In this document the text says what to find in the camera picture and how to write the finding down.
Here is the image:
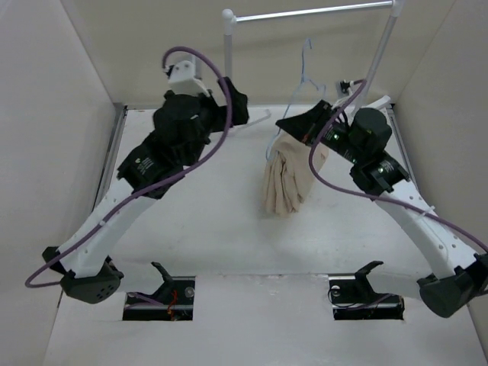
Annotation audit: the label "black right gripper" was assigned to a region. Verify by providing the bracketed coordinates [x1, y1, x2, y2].
[278, 99, 365, 165]

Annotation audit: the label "light blue wire hanger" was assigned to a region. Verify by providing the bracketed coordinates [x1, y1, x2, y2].
[265, 37, 327, 162]

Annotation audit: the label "beige trousers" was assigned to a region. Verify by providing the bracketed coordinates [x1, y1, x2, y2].
[262, 133, 316, 217]

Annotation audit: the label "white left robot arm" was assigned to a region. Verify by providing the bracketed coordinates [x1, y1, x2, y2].
[42, 76, 249, 304]

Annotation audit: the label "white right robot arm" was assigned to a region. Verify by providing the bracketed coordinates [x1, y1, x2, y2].
[276, 101, 487, 318]

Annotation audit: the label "white clothes rack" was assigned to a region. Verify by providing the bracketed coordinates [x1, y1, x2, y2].
[213, 0, 405, 133]

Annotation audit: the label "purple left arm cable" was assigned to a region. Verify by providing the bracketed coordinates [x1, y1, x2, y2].
[24, 46, 234, 288]

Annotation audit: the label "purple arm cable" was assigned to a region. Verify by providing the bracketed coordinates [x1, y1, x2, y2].
[24, 46, 234, 288]
[308, 79, 488, 253]

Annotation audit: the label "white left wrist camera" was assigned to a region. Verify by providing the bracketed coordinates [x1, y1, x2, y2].
[167, 60, 210, 97]

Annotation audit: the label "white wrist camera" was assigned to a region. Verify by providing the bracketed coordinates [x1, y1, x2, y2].
[335, 80, 355, 98]
[167, 60, 210, 97]

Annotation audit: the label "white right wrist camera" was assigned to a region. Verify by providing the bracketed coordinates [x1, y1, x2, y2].
[335, 80, 355, 98]

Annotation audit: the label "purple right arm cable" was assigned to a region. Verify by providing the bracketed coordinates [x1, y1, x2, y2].
[308, 79, 488, 253]

